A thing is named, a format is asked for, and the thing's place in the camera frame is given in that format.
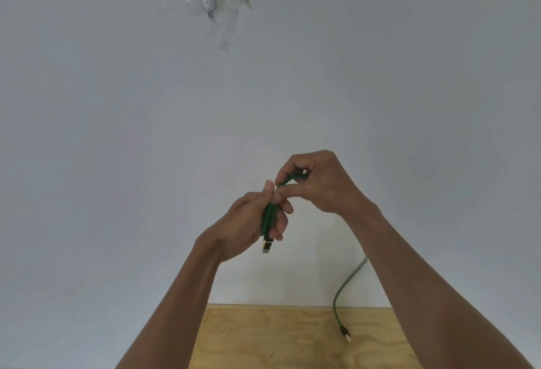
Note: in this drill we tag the person's right hand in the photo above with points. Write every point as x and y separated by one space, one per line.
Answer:
327 185

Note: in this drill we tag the person's right fingers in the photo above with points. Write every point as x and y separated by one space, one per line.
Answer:
296 166

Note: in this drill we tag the person's left thumb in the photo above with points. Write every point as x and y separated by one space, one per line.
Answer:
263 193

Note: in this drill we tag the person's right forearm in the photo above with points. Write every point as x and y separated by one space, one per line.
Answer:
422 288

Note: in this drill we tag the person's left hand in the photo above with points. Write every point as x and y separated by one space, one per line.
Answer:
236 227

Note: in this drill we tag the silver metal wall hook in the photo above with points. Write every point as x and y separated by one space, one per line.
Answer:
208 2

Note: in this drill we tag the person's left forearm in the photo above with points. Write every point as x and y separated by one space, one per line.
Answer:
173 309

